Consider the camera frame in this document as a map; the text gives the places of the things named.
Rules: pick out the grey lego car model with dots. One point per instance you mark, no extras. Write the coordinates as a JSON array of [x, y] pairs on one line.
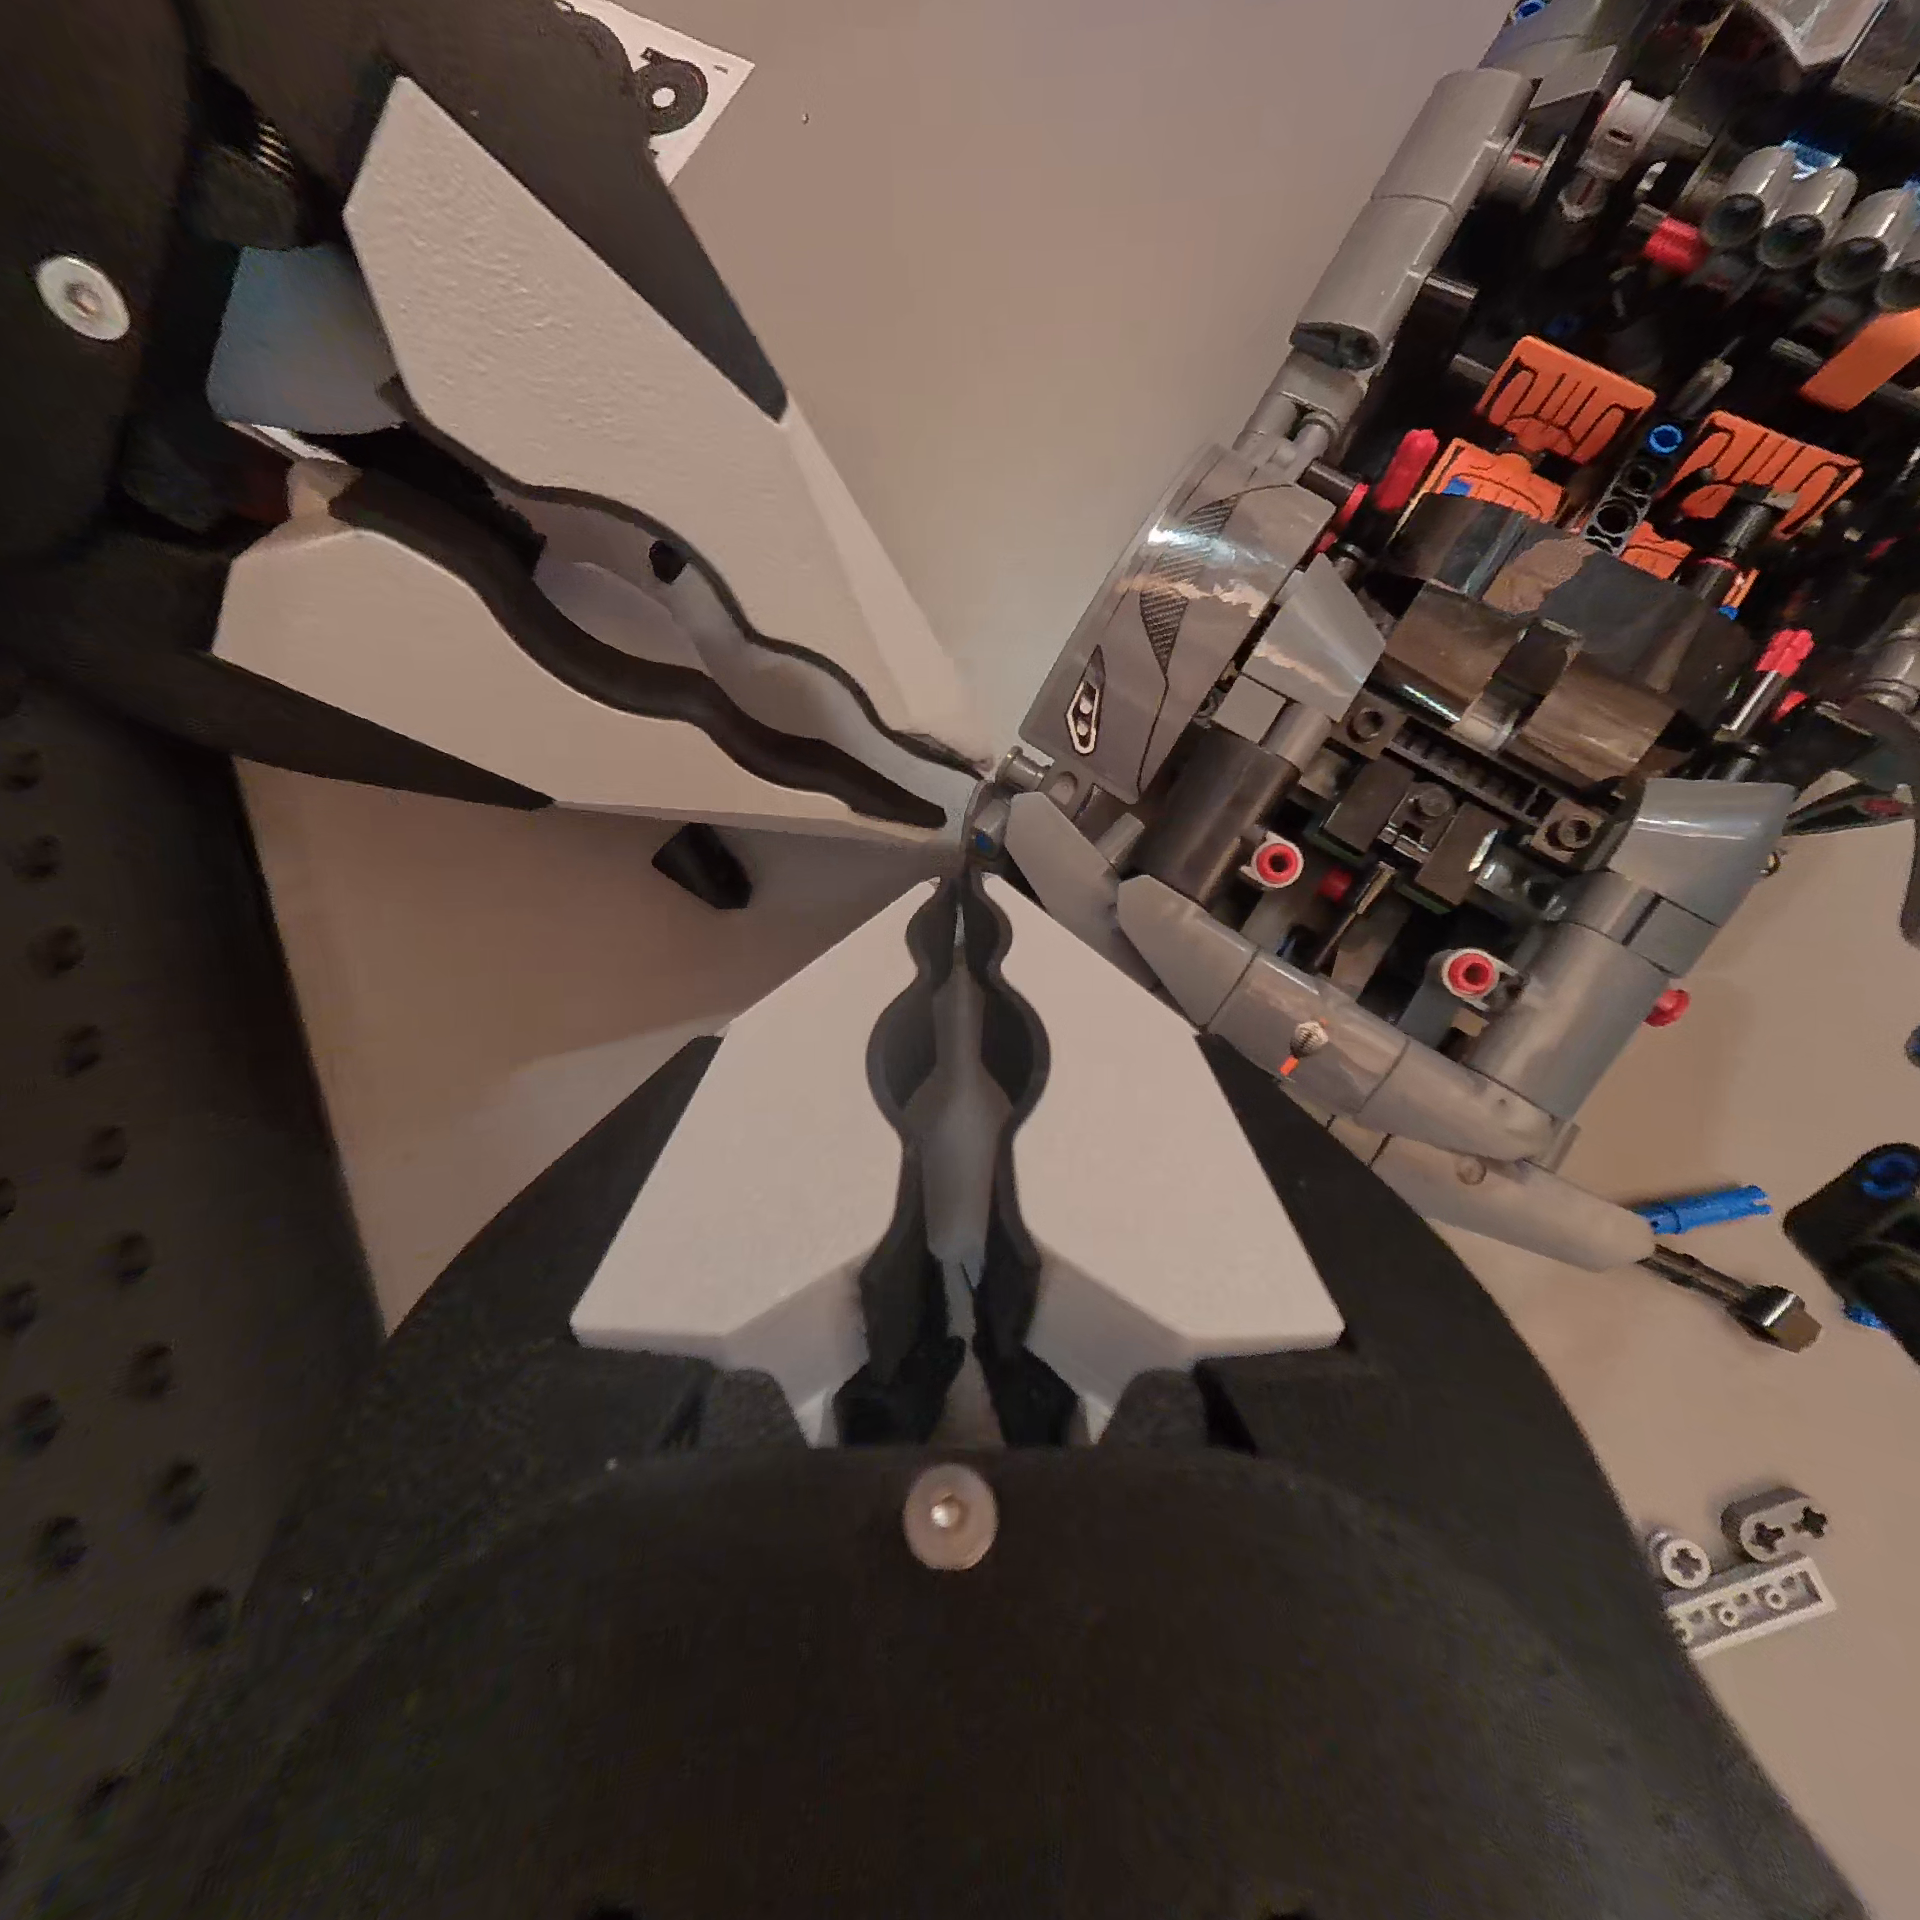
[[1500, 676]]

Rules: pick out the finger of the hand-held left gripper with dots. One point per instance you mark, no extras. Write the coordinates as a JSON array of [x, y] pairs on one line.
[[599, 345], [390, 645]]

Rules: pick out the grey axle connector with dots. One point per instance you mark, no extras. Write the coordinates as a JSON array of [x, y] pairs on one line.
[[1764, 1522]]

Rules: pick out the black lego slope piece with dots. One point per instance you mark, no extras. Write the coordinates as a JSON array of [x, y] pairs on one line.
[[697, 866]]

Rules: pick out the black lego frame piece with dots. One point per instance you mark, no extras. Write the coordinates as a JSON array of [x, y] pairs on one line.
[[1861, 1223]]

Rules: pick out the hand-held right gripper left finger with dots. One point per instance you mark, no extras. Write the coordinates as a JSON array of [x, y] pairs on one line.
[[720, 1201]]

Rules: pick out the long blue lego pin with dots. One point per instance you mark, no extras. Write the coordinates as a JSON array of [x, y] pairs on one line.
[[1704, 1207]]

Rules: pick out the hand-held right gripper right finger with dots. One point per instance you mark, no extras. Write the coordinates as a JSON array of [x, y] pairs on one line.
[[1185, 1201]]

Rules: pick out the light grey long lego plate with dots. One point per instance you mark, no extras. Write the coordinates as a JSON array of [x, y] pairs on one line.
[[1748, 1608]]

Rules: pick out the light grey axle bush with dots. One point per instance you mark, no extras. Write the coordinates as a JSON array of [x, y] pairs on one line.
[[1681, 1560]]

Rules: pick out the black perforated board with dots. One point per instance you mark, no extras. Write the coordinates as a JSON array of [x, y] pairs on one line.
[[120, 1201]]

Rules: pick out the black lego pin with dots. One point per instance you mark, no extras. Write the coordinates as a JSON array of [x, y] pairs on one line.
[[1785, 1320]]

